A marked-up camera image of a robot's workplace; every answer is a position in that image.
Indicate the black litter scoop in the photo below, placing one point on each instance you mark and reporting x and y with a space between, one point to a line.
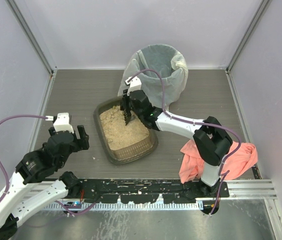
125 106

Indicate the bin with white bag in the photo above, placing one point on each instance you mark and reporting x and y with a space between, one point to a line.
165 77

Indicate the white slotted cable duct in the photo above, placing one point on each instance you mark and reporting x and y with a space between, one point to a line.
157 206

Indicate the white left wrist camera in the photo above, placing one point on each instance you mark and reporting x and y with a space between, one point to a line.
61 122

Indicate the right aluminium frame post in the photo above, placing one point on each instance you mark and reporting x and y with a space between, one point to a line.
264 4

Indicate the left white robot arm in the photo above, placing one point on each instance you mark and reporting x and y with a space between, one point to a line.
33 169

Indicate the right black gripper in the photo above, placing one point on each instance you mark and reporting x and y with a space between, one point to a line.
127 104

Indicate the aluminium frame post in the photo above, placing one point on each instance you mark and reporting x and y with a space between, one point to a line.
264 4
22 14

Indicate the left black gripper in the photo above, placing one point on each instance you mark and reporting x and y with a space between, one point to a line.
79 139

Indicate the grey plastic litter box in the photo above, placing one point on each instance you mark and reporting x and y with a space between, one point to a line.
129 153

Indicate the left aluminium frame post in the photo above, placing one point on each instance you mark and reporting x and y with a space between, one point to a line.
22 14

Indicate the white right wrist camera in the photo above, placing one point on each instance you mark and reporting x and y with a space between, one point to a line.
134 84

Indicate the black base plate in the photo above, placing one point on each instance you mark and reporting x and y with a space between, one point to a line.
141 191

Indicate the beige cat litter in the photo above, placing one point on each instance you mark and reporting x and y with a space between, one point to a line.
117 133

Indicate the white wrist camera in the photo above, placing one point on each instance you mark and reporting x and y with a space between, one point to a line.
61 122
134 84

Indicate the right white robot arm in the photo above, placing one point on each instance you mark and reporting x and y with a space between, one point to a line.
211 139

